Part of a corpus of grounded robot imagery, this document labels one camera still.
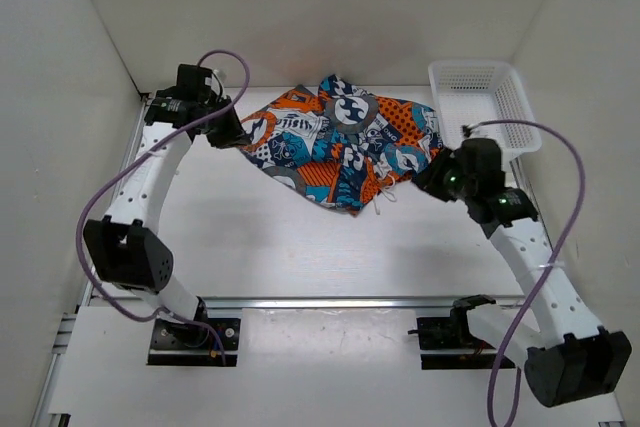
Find aluminium table frame rail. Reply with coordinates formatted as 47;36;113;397
29;89;626;427

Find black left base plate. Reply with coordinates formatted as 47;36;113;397
147;317;241;367

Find white plastic mesh basket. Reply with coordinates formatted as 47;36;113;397
428;60;542;168

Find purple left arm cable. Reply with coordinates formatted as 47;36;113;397
74;49;251;366

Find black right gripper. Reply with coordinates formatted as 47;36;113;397
409;147;474;203

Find colourful patterned shorts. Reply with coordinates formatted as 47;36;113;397
241;75;443;216

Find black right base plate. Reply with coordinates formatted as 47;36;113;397
407;317;496;371

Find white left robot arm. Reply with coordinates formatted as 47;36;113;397
82;64;248;347

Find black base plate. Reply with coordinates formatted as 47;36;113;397
147;317;241;367
407;317;496;371

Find white front cover board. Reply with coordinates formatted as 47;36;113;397
48;306;626;423

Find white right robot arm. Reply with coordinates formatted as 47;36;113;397
412;138;632;407

